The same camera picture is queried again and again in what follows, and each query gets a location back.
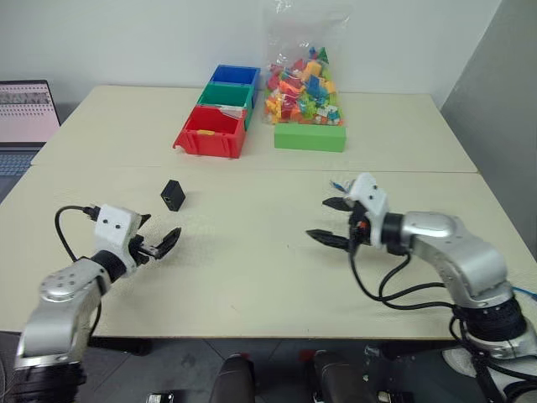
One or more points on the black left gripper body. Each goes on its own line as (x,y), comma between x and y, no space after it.
(140,252)

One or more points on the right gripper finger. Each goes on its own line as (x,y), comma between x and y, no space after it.
(335,204)
(329,239)

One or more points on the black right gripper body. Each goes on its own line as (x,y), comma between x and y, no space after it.
(359,228)

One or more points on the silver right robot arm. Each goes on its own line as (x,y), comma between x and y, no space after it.
(465,256)

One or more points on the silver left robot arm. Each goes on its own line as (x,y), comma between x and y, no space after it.
(63,294)

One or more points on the small black box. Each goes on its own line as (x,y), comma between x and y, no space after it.
(173,196)

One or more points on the green rectangular block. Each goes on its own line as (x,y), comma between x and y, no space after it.
(309,138)

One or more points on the red plastic bin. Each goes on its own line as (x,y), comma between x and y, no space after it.
(210,142)

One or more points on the small yellow piece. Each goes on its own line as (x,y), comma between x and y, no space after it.
(205,132)

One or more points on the bag of coloured blocks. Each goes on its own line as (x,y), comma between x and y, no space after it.
(304,92)

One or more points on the clear plastic wrapper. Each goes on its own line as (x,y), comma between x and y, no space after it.
(231,112)

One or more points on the dark rounded shape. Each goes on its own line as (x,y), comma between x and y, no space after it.
(233,380)
(340,378)

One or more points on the green plastic bin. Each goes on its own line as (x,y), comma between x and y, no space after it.
(222,94)

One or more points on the laptop computer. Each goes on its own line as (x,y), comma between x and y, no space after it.
(23,113)

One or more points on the blue plastic bin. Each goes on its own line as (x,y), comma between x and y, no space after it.
(233,74)

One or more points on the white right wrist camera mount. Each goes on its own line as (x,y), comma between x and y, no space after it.
(371,197)

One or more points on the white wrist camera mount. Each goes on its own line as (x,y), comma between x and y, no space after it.
(371,197)
(111,226)

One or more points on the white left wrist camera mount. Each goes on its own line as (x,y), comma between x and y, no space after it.
(111,226)

